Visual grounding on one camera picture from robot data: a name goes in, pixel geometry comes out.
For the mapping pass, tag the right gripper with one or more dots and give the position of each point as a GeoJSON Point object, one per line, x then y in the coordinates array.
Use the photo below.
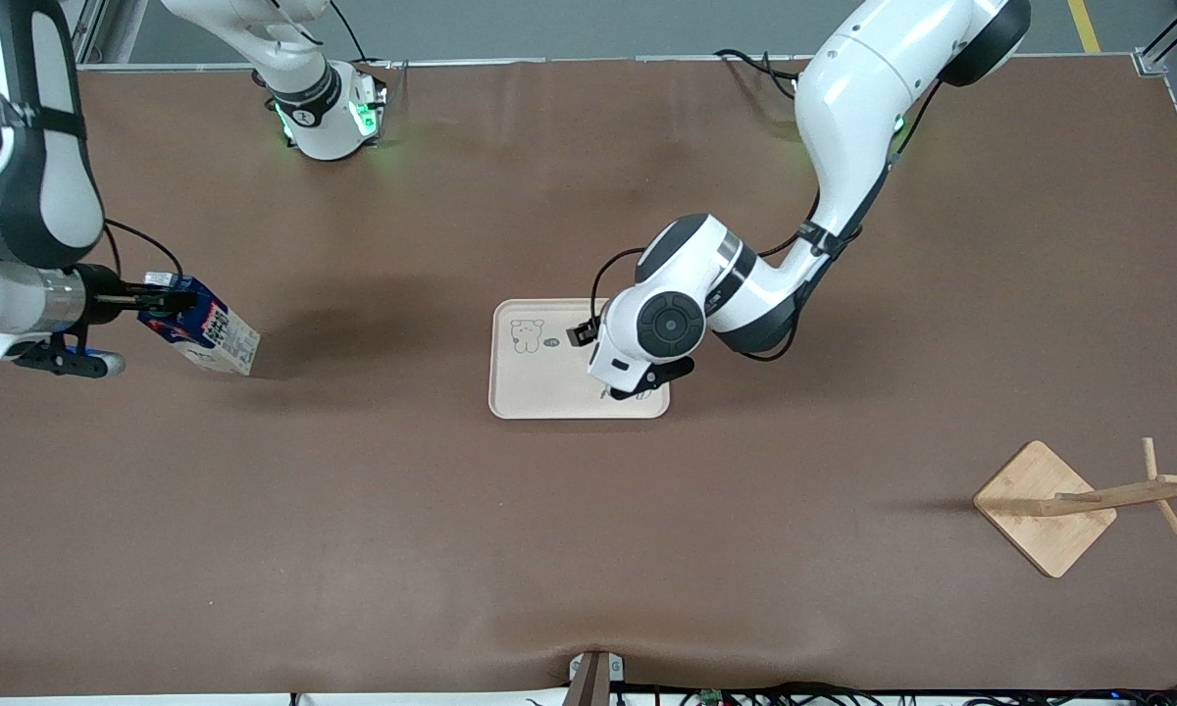
{"type": "Point", "coordinates": [108, 297]}

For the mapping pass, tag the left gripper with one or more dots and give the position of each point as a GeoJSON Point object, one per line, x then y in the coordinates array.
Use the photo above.
{"type": "Point", "coordinates": [579, 334]}

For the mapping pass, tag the blue white milk carton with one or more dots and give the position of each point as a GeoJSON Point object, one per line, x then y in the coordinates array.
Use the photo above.
{"type": "Point", "coordinates": [221, 338]}

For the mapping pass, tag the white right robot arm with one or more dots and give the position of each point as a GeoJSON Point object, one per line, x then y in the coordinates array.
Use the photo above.
{"type": "Point", "coordinates": [34, 157]}

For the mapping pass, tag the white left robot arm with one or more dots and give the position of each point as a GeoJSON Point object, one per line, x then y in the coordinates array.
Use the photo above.
{"type": "Point", "coordinates": [863, 98]}

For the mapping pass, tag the cream rabbit print tray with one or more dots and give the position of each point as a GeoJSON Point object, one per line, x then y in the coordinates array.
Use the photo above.
{"type": "Point", "coordinates": [539, 382]}

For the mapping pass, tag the wooden cup stand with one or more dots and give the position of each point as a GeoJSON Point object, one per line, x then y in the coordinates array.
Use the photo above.
{"type": "Point", "coordinates": [1035, 529]}

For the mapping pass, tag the brown table cover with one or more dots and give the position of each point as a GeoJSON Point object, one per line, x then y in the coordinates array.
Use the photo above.
{"type": "Point", "coordinates": [588, 549]}

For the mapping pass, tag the small green circuit board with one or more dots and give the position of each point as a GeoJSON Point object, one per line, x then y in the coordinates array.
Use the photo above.
{"type": "Point", "coordinates": [712, 697]}

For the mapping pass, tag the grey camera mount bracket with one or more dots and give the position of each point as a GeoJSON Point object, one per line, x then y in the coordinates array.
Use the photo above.
{"type": "Point", "coordinates": [593, 681]}

